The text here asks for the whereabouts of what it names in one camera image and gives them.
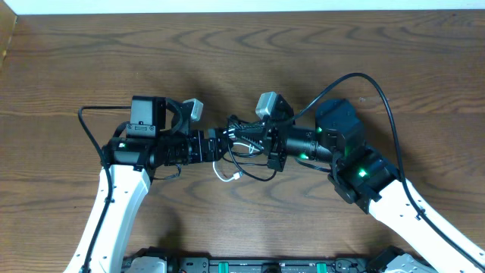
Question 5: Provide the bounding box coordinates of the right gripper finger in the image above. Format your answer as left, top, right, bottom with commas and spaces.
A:
233, 121, 270, 137
233, 138, 270, 152

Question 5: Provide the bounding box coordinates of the black USB cable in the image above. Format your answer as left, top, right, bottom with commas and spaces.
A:
221, 114, 278, 183

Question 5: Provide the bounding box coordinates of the white USB cable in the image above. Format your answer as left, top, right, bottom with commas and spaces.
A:
211, 128, 255, 184

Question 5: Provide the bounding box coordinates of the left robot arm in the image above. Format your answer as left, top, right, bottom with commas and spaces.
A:
66, 96, 232, 272

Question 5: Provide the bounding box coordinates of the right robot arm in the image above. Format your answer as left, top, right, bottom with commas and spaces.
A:
228, 92, 484, 272

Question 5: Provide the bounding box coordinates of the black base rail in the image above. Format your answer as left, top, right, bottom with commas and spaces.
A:
121, 246, 436, 273

